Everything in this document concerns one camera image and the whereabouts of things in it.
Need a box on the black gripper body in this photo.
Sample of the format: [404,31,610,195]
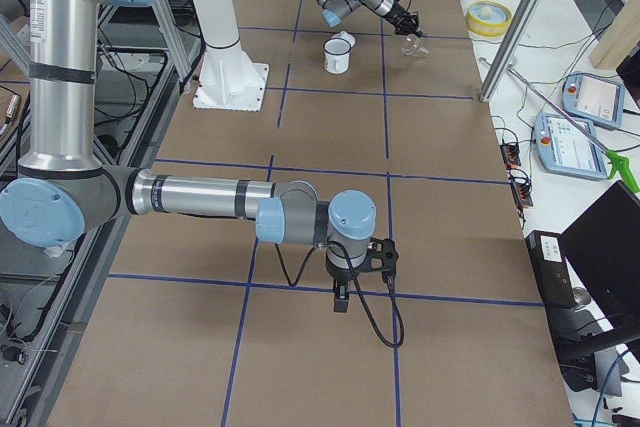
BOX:
[329,266,353,297]
[389,12,420,36]

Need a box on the yellow tape roll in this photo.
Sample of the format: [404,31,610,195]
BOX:
[466,0,513,37]

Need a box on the white enamel mug blue rim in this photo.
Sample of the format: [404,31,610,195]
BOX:
[323,38,352,75]

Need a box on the orange usb hub far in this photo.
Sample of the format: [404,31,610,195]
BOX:
[500,142,521,169]

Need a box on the orange usb hub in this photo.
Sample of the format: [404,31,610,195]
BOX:
[500,142,521,169]
[507,167,533,209]

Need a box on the orange usb hub near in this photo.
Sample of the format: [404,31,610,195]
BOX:
[507,167,533,209]

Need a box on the near blue teach pendant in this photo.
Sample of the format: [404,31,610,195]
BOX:
[534,112,608,180]

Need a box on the blue teach pendant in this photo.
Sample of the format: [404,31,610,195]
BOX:
[534,112,608,180]
[562,72,625,130]

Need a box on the far blue teach pendant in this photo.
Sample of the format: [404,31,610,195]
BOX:
[562,72,625,130]

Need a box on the black desktop computer box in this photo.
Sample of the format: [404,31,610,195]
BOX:
[525,230,575,309]

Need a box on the black computer monitor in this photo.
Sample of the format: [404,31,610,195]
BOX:
[555,181,639,363]

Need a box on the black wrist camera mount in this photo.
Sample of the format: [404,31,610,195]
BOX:
[359,238,399,287]

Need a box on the aluminium frame post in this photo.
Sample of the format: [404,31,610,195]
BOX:
[479,0,541,103]

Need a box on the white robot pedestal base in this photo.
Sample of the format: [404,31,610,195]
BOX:
[193,0,269,112]

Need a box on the metal reacher grabber green handle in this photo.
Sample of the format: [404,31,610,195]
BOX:
[506,63,639,193]

